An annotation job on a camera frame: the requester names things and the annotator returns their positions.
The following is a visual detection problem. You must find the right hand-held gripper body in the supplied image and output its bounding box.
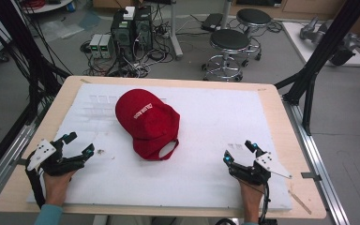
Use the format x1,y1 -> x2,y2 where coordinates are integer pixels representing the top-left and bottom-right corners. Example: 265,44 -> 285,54
230,151 -> 293,187

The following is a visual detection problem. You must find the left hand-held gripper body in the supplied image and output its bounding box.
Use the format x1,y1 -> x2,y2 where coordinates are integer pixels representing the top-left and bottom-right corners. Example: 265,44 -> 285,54
26,139 -> 86,177

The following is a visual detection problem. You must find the red baseball cap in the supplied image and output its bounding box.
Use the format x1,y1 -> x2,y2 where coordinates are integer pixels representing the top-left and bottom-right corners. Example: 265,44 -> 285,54
114,88 -> 181,162

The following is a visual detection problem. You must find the person's right hand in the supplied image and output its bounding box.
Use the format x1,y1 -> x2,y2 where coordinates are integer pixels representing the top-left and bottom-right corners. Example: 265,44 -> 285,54
238,179 -> 265,218

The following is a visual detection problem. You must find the person's left hand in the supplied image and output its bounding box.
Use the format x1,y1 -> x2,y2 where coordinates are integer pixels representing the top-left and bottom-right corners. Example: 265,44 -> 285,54
42,170 -> 78,207

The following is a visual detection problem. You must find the white foam mat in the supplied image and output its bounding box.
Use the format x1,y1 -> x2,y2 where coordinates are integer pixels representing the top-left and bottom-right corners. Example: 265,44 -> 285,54
26,82 -> 293,211

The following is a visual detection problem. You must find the thin wooden stick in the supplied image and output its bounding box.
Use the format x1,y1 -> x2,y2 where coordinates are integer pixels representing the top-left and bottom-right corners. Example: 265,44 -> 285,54
288,189 -> 313,217

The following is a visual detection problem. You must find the grey power supply unit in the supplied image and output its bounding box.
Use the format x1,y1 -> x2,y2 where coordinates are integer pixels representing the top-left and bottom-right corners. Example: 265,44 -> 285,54
99,34 -> 115,59
88,33 -> 103,59

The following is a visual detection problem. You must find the clear plastic sheet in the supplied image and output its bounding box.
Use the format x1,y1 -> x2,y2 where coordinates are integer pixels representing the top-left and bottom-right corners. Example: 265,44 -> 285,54
39,19 -> 85,40

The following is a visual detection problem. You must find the black round stool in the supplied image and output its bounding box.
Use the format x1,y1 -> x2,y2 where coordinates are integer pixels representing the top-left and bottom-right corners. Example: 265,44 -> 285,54
235,7 -> 273,62
201,28 -> 252,83

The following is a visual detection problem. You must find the white platform board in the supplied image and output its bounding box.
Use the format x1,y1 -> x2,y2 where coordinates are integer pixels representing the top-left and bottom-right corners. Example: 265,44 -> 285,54
281,22 -> 360,68

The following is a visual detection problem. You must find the black computer tower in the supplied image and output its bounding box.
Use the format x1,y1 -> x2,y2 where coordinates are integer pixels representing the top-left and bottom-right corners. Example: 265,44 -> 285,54
133,5 -> 155,53
110,11 -> 137,62

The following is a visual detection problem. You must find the black flat device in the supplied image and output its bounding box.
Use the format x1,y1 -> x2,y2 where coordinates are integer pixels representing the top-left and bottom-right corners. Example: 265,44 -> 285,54
200,12 -> 225,33

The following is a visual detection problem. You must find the white round table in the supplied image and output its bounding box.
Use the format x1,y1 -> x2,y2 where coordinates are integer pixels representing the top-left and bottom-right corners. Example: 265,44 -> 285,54
21,0 -> 75,15

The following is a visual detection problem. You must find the grey table leg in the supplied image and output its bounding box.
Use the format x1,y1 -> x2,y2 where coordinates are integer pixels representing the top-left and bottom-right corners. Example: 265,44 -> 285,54
168,0 -> 185,61

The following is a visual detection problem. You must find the small white box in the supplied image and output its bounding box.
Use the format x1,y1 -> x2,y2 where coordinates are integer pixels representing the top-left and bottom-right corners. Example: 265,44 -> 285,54
123,6 -> 137,22

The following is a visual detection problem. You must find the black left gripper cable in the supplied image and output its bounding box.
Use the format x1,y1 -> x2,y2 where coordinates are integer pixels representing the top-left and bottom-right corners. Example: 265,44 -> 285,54
24,160 -> 47,209

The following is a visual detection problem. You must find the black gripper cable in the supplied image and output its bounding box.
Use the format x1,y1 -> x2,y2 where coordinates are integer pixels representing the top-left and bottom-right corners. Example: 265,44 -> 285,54
24,160 -> 47,209
258,182 -> 278,225

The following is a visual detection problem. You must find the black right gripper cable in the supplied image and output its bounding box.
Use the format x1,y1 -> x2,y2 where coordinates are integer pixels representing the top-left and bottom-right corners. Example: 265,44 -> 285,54
258,182 -> 278,225

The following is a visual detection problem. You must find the aluminium rail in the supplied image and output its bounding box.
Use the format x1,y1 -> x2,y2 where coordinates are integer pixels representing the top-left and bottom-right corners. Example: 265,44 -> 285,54
281,98 -> 352,225
0,120 -> 39,209

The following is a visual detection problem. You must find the grey metal bracket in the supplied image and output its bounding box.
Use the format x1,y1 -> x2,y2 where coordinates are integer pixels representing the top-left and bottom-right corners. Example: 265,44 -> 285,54
300,172 -> 323,183

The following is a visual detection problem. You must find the black metal frame stand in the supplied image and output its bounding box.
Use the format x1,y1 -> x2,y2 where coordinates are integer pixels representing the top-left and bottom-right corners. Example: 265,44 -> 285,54
274,0 -> 360,137
0,0 -> 73,126

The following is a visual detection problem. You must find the tangle of floor cables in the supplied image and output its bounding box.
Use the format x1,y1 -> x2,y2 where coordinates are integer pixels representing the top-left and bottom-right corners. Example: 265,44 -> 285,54
80,18 -> 177,79

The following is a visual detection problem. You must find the grey metal post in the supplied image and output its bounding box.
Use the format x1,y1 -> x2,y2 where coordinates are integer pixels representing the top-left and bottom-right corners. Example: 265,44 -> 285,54
220,0 -> 234,31

